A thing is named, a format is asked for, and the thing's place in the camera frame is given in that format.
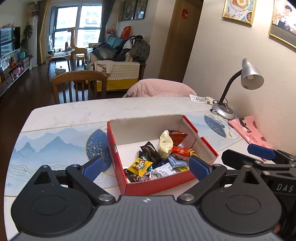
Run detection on yellow snack packet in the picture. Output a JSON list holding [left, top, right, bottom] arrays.
[[176, 166, 189, 172]]

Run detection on red chinese snack packet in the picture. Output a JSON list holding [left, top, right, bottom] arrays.
[[171, 146, 198, 161]]

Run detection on light blue snack packet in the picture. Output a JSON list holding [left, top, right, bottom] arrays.
[[168, 155, 187, 168]]

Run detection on white blue milk candy packet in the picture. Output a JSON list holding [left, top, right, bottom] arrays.
[[152, 163, 177, 178]]

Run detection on dark red foil snack bag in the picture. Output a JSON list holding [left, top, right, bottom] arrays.
[[169, 130, 187, 146]]

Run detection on cream yellow pastry packet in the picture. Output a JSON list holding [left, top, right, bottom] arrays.
[[158, 130, 174, 160]]

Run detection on brown m&m candy bag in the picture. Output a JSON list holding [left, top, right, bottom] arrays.
[[124, 169, 151, 183]]

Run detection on black gold snack packet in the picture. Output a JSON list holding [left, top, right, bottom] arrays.
[[140, 142, 162, 168]]

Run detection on yellow black sesame packet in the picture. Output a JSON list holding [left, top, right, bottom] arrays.
[[128, 158, 152, 176]]

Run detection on red cardboard box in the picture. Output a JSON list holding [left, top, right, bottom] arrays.
[[106, 114, 219, 196]]

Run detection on person's right hand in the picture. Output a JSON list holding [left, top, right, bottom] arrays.
[[273, 223, 281, 233]]

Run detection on blue mountain table runner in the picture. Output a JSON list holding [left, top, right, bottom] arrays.
[[4, 111, 242, 197]]

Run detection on small paper packet on table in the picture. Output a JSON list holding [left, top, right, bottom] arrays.
[[190, 94, 214, 105]]

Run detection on silver desk lamp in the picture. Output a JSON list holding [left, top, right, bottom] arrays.
[[210, 58, 264, 121]]

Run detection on wooden dining chair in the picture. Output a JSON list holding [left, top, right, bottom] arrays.
[[52, 70, 108, 104]]

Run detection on pink cushion on chair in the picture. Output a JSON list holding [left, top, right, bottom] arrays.
[[123, 78, 197, 98]]

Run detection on sofa with white cover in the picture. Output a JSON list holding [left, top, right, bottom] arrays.
[[87, 35, 150, 91]]

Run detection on coffee table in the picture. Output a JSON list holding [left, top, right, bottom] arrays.
[[46, 49, 74, 73]]

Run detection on long tv console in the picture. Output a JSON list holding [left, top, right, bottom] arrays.
[[0, 57, 32, 96]]

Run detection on wooden door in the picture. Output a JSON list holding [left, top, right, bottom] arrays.
[[159, 0, 203, 82]]

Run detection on flat screen television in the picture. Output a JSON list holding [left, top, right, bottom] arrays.
[[0, 27, 21, 58]]

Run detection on cartoon picture frame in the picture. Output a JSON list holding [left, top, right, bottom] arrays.
[[268, 0, 296, 48]]

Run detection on food art picture frame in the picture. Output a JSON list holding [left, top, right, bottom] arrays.
[[222, 0, 256, 26]]

